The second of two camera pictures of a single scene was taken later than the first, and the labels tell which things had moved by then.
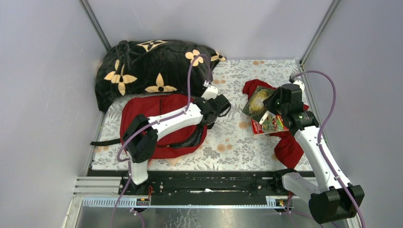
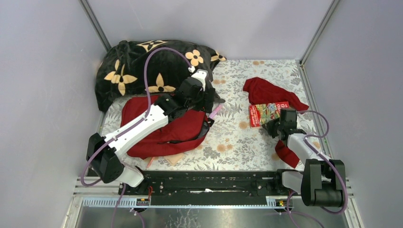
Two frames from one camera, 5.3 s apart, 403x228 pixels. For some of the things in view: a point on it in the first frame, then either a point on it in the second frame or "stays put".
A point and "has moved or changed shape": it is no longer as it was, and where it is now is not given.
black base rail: x=209 y=188 stays put
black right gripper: x=269 y=101 to x=269 y=126
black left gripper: x=222 y=104 to x=209 y=99
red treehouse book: x=272 y=123 has moved or changed shape
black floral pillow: x=140 y=67 stays put
